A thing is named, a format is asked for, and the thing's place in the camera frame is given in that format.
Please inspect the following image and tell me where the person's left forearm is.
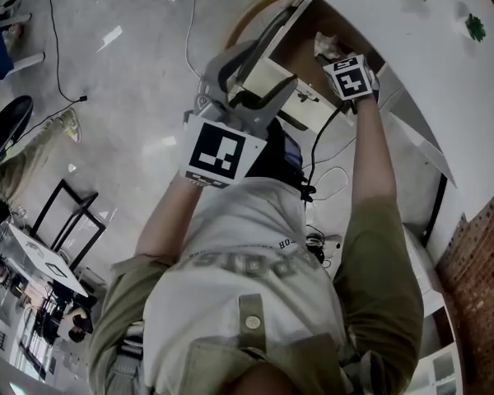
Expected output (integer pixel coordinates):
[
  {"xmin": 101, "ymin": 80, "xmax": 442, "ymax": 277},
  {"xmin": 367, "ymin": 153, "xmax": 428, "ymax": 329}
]
[{"xmin": 133, "ymin": 177, "xmax": 207, "ymax": 263}]

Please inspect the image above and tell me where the thin white cable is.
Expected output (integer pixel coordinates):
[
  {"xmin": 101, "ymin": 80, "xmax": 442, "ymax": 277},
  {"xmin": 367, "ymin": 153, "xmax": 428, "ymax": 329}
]
[{"xmin": 184, "ymin": 0, "xmax": 203, "ymax": 80}]

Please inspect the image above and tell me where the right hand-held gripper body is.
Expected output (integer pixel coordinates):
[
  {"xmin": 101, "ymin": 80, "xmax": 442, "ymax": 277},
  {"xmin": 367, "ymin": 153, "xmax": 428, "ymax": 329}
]
[{"xmin": 315, "ymin": 53, "xmax": 381, "ymax": 105}]

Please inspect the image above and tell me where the white desk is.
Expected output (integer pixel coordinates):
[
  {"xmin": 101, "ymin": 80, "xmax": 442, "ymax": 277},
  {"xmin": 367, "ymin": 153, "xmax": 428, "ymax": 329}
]
[{"xmin": 302, "ymin": 0, "xmax": 494, "ymax": 189}]

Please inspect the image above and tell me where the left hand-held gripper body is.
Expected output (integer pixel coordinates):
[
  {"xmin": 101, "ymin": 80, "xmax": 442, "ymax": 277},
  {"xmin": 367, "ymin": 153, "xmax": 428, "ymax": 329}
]
[{"xmin": 184, "ymin": 92, "xmax": 275, "ymax": 190}]

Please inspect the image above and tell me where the person's right forearm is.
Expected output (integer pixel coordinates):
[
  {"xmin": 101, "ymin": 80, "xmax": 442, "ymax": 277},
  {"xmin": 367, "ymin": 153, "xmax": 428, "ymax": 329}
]
[{"xmin": 344, "ymin": 95, "xmax": 398, "ymax": 240}]

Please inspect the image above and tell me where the small green plant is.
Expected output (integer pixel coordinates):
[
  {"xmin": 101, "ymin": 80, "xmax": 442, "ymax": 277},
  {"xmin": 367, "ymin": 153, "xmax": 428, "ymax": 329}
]
[{"xmin": 464, "ymin": 12, "xmax": 487, "ymax": 44}]

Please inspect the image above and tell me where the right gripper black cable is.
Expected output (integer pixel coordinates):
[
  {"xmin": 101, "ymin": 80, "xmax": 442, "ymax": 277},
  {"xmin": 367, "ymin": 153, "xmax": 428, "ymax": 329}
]
[{"xmin": 299, "ymin": 98, "xmax": 358, "ymax": 203}]

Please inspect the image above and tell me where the white cloth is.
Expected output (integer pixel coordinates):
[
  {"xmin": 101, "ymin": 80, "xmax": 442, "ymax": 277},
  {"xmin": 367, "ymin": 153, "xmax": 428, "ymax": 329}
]
[{"xmin": 314, "ymin": 30, "xmax": 343, "ymax": 58}]

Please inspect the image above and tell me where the person's torso in white shirt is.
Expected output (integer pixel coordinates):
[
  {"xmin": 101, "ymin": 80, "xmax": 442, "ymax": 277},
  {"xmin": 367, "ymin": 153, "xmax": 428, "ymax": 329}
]
[{"xmin": 86, "ymin": 177, "xmax": 426, "ymax": 395}]

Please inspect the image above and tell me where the black floor cable with plug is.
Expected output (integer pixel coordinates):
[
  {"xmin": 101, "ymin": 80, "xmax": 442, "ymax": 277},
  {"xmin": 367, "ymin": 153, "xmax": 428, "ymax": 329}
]
[{"xmin": 44, "ymin": 0, "xmax": 89, "ymax": 105}]

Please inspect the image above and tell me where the white table with papers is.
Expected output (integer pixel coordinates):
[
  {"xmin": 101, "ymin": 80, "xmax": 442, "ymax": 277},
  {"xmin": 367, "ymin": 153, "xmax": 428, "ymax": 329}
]
[{"xmin": 5, "ymin": 221, "xmax": 91, "ymax": 299}]

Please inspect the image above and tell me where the black metal frame table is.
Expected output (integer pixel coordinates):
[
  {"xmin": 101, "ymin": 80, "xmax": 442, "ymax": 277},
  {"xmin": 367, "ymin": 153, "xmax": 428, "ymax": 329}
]
[{"xmin": 30, "ymin": 178, "xmax": 107, "ymax": 263}]

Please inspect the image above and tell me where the white drawer with black handle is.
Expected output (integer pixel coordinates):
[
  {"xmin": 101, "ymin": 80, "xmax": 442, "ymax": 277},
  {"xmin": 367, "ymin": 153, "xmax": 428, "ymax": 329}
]
[{"xmin": 240, "ymin": 0, "xmax": 387, "ymax": 132}]

